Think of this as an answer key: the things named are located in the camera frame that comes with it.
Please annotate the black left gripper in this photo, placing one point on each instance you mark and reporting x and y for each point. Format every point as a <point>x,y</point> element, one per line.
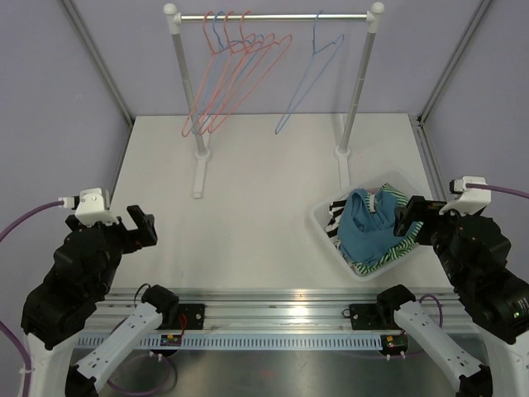
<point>144,235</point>

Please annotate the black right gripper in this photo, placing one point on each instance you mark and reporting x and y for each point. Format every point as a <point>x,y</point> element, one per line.
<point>419,208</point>

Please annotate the green white striped tank top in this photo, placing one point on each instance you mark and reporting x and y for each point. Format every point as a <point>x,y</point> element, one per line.
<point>394,254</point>

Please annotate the blue tank top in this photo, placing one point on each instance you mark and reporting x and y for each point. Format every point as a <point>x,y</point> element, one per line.
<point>365,229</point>

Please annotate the black white striped tank top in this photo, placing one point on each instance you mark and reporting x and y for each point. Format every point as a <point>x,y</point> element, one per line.
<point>335,210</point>

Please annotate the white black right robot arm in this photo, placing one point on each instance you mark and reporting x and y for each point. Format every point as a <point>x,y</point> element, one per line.
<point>473,254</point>

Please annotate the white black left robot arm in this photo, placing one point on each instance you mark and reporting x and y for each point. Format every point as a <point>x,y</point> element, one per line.
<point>56,311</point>

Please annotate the white silver clothes rack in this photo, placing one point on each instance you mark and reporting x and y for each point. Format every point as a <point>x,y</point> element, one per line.
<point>203,153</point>

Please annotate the white plastic basket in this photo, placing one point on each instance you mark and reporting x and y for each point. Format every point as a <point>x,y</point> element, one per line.
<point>319,218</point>

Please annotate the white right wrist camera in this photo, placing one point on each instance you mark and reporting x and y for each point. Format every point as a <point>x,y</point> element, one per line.
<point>467,194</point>

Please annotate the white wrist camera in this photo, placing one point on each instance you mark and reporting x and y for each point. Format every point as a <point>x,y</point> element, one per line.
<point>91,206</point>
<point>467,194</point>

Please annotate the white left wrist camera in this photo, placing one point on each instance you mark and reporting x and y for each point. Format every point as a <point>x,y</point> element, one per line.
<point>91,206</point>

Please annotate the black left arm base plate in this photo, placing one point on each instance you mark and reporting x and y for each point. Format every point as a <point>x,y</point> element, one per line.
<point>189,317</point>

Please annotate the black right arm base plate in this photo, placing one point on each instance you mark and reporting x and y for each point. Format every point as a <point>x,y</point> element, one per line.
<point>367,317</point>

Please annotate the aluminium mounting rail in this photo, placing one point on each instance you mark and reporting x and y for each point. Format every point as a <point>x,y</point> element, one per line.
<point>275,310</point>

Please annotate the white slotted cable duct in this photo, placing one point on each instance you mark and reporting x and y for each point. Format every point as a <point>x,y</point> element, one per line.
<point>262,342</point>

